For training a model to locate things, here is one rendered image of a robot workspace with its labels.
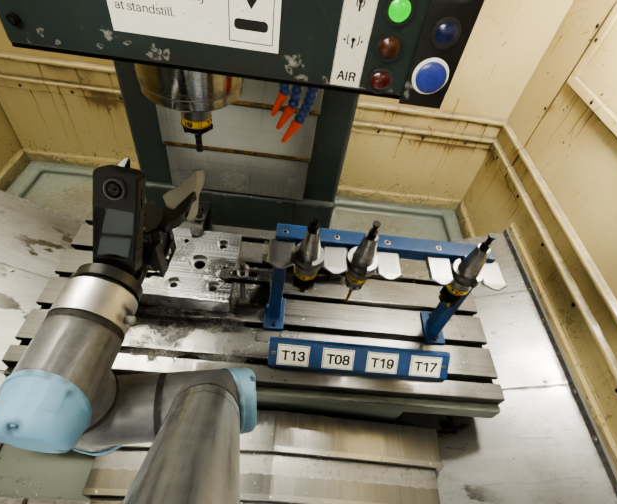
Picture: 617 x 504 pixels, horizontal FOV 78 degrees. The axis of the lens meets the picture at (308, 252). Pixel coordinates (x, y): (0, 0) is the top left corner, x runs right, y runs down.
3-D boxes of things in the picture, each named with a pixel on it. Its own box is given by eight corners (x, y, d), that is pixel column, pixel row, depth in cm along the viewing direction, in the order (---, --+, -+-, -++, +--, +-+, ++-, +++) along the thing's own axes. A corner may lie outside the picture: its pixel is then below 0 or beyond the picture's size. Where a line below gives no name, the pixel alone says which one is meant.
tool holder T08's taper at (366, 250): (374, 251, 78) (383, 229, 73) (374, 268, 76) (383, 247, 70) (352, 248, 78) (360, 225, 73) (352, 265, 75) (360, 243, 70)
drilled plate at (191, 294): (229, 312, 97) (228, 301, 94) (112, 301, 95) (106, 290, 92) (242, 245, 113) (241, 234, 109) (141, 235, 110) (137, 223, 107)
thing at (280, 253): (293, 270, 75) (293, 268, 74) (266, 268, 74) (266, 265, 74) (295, 244, 79) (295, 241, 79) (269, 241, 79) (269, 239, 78)
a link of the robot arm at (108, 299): (34, 302, 36) (120, 314, 36) (58, 264, 39) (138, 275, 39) (63, 338, 42) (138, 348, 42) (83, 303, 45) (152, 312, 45)
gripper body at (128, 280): (125, 236, 53) (85, 310, 46) (108, 189, 47) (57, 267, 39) (180, 244, 54) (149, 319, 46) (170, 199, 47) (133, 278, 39)
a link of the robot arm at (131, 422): (165, 453, 46) (147, 429, 38) (64, 463, 45) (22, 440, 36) (171, 389, 51) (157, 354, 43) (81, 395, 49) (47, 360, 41)
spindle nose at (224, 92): (252, 74, 67) (253, -5, 58) (231, 122, 56) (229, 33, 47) (160, 59, 66) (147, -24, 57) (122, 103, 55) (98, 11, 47)
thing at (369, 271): (375, 256, 81) (378, 249, 79) (375, 279, 77) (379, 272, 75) (346, 251, 81) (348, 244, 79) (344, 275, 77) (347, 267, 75)
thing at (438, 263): (455, 287, 77) (457, 284, 76) (430, 284, 77) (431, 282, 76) (448, 260, 82) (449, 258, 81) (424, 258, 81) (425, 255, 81)
